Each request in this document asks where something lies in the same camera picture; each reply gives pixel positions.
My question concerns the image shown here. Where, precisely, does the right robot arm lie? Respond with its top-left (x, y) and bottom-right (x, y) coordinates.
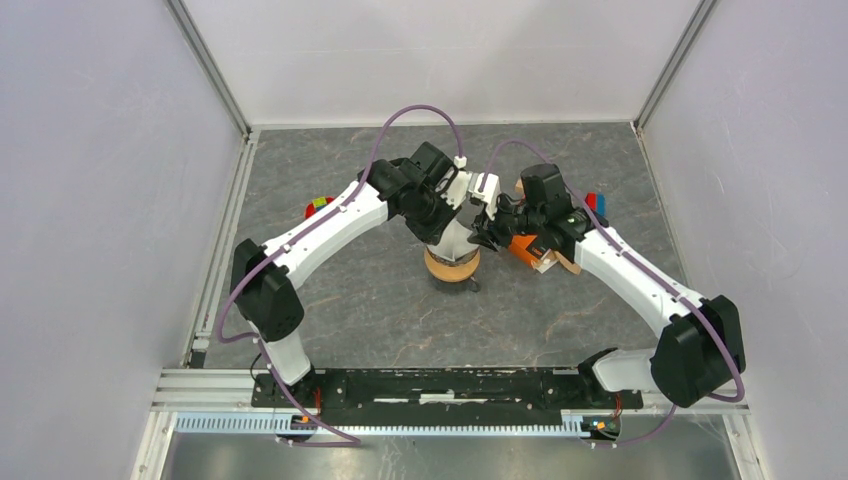
top-left (468, 163), bottom-right (745, 408)

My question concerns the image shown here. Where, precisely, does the wooden dripper holder ring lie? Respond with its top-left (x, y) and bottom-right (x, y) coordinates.
top-left (424, 252), bottom-right (483, 284)

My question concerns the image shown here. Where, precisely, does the multicoloured block stack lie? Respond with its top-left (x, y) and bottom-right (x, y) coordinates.
top-left (312, 196), bottom-right (334, 211)

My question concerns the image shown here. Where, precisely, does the coffee filter box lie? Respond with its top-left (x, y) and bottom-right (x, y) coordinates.
top-left (508, 235), bottom-right (558, 273)

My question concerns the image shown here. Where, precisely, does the glass coffee server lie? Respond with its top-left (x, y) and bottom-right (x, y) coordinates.
top-left (430, 276), bottom-right (481, 295)

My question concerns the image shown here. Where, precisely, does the aluminium frame rail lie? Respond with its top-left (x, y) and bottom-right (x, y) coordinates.
top-left (151, 369), bottom-right (752, 416)

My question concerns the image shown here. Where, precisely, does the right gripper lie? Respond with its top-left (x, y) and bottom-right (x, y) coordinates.
top-left (468, 193), bottom-right (546, 254)

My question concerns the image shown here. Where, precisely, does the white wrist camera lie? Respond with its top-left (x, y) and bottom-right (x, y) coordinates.
top-left (467, 173), bottom-right (501, 220)
top-left (441, 155), bottom-right (478, 210)

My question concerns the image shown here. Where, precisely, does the brown paper coffee filter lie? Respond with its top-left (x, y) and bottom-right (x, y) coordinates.
top-left (555, 252), bottom-right (582, 275)

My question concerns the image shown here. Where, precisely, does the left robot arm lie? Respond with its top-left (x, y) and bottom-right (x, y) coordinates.
top-left (228, 142), bottom-right (466, 408)

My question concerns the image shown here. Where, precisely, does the red and blue block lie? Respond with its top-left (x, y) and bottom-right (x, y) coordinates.
top-left (585, 192), bottom-right (606, 216)

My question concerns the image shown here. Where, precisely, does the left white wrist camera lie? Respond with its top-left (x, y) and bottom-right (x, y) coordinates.
top-left (441, 155), bottom-right (478, 210)

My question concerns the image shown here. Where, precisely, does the white paper coffee filter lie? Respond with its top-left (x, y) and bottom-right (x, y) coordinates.
top-left (426, 219), bottom-right (480, 266)

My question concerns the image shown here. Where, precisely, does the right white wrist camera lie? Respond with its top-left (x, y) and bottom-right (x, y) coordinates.
top-left (467, 173), bottom-right (501, 220)

